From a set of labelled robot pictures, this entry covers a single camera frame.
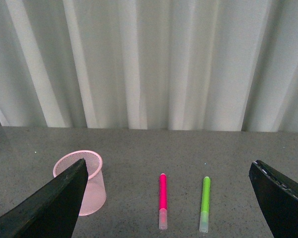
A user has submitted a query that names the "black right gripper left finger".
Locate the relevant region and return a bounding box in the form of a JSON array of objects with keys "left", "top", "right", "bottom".
[{"left": 0, "top": 159, "right": 88, "bottom": 238}]

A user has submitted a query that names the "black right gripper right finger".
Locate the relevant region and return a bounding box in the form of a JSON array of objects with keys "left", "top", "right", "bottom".
[{"left": 249, "top": 160, "right": 298, "bottom": 238}]

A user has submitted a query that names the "pink highlighter pen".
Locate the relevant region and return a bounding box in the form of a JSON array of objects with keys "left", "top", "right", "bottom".
[{"left": 158, "top": 174, "right": 167, "bottom": 230}]

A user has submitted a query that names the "pink mesh pen cup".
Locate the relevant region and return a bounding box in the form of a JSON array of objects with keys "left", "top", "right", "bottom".
[{"left": 53, "top": 150, "right": 106, "bottom": 216}]

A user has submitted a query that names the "green highlighter pen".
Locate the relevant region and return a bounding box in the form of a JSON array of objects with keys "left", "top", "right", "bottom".
[{"left": 199, "top": 176, "right": 211, "bottom": 234}]

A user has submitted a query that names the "white pleated curtain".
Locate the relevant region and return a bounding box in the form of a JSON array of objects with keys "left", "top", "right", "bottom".
[{"left": 0, "top": 0, "right": 298, "bottom": 132}]

